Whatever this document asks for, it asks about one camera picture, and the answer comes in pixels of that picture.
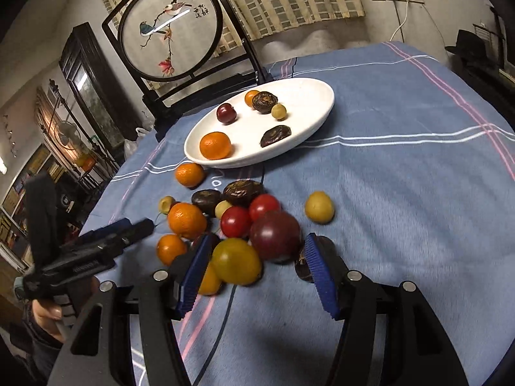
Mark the small orange kumquat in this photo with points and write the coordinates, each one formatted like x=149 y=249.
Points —
x=250 y=97

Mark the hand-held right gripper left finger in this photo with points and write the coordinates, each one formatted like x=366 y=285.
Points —
x=195 y=277

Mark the yellow tomato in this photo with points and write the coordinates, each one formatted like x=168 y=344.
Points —
x=236 y=261

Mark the white oval plate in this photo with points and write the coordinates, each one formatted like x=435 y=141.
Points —
x=301 y=96

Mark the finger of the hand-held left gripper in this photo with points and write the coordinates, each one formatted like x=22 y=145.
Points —
x=139 y=228
x=118 y=225

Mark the yellow-green plum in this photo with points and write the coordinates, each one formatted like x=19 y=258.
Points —
x=319 y=208

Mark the dark furniture piece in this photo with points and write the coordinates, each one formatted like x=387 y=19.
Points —
x=483 y=84

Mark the dark wooden glass-door cabinet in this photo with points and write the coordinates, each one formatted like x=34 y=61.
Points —
x=86 y=88

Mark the dark purple cherry tomato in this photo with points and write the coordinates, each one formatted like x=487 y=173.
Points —
x=199 y=241

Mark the black hat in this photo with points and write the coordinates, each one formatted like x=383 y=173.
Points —
x=468 y=42

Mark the person's left forearm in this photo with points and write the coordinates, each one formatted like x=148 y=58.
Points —
x=36 y=358

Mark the mandarin orange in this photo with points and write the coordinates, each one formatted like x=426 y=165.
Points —
x=211 y=283
x=215 y=146
x=171 y=248
x=186 y=220
x=190 y=175

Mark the person's left hand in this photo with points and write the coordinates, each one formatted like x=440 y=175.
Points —
x=46 y=315

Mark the large purple plum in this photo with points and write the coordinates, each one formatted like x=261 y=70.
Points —
x=275 y=235

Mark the white plastic bag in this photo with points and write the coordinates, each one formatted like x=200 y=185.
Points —
x=132 y=144

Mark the blue striped tablecloth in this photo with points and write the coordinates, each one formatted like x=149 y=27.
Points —
x=402 y=209

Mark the red cherry tomato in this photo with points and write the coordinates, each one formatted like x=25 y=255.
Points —
x=264 y=206
x=235 y=222

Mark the standing fan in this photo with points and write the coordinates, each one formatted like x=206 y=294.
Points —
x=65 y=132

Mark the pale yellow grape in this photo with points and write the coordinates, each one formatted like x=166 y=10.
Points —
x=222 y=209
x=278 y=112
x=165 y=205

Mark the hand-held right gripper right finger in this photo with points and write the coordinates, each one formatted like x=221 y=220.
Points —
x=322 y=277

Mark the orange round object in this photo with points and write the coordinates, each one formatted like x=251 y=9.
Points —
x=86 y=162

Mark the dark red plum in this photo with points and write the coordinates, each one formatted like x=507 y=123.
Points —
x=226 y=113

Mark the round embroidered screen on stand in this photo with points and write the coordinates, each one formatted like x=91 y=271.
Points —
x=169 y=48

